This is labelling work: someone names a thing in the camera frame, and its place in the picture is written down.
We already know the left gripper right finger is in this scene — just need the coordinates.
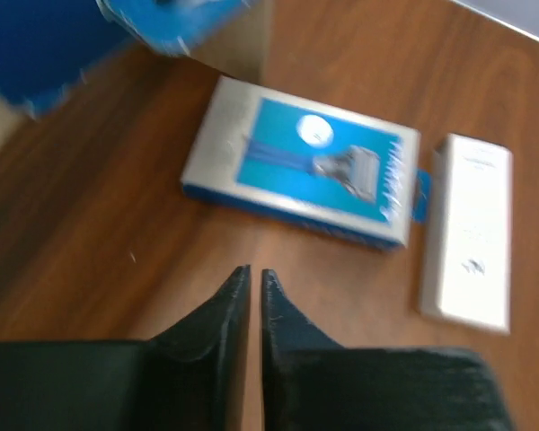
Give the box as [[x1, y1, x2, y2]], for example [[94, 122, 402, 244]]
[[261, 269, 515, 430]]

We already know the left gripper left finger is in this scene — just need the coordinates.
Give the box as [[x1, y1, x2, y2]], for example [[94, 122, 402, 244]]
[[0, 266, 251, 430]]

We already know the white slim razor box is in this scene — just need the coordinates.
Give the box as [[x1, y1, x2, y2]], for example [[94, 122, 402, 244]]
[[419, 134, 513, 334]]

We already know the blue razor box grey back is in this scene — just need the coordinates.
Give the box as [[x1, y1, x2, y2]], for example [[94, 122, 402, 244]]
[[0, 1, 254, 116]]

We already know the wooden two-tier shelf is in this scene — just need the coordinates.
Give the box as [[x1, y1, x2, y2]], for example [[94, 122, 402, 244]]
[[0, 1, 273, 148]]

